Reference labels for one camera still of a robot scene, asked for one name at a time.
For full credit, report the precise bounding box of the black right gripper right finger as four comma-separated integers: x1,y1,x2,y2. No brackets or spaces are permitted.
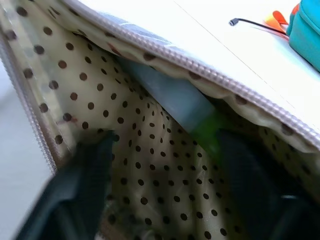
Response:
215,128,320,240

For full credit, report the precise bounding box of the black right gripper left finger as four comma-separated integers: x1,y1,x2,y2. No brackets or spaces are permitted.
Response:
15,129,120,240

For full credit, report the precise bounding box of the grey plaid pouch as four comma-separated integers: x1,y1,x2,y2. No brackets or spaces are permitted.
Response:
0,0,320,240

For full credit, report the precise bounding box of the green-capped grey marker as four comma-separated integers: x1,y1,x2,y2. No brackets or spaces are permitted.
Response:
117,56,227,161

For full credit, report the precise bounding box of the teal zip pouch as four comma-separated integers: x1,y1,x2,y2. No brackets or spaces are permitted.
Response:
286,0,320,70

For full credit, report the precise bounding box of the orange ribbon tag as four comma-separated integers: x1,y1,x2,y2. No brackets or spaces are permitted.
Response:
264,10,290,33

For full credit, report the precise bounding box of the black cable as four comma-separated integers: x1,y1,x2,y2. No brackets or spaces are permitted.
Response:
228,17,290,36

